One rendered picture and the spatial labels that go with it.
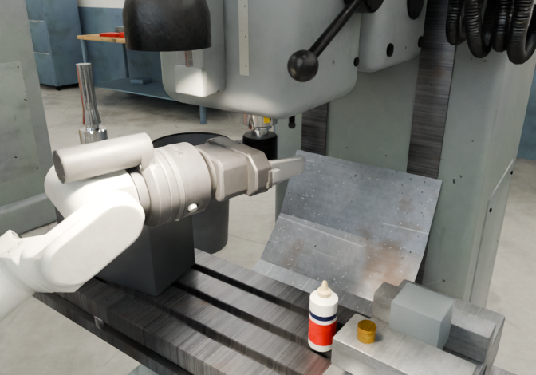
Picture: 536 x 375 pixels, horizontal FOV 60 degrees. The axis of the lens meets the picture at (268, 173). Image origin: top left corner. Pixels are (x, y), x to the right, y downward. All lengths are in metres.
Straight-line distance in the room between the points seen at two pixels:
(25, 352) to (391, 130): 1.89
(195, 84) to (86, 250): 0.20
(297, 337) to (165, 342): 0.20
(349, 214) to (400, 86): 0.27
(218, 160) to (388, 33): 0.28
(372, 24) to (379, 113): 0.34
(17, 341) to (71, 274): 1.96
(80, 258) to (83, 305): 0.43
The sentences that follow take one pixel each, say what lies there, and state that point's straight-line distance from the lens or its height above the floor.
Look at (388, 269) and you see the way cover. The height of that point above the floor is 0.95.
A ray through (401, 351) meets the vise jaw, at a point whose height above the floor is 1.06.
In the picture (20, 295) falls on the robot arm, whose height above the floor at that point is 1.17.
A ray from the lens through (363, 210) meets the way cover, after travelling 0.97.
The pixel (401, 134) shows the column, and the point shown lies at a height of 1.19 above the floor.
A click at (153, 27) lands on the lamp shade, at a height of 1.42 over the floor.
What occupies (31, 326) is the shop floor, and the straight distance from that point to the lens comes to 2.52.
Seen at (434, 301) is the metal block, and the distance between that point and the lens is 0.62.
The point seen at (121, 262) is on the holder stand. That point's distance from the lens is 0.87.
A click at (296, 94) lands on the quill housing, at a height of 1.34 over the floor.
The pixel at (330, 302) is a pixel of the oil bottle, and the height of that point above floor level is 1.04.
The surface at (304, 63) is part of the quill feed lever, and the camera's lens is 0.44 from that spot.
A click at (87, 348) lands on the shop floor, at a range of 2.30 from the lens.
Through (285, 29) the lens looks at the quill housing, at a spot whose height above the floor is 1.41.
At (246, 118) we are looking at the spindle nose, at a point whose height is 1.29.
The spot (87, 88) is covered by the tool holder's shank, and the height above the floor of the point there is 1.29.
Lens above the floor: 1.45
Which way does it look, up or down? 21 degrees down
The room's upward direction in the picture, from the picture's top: straight up
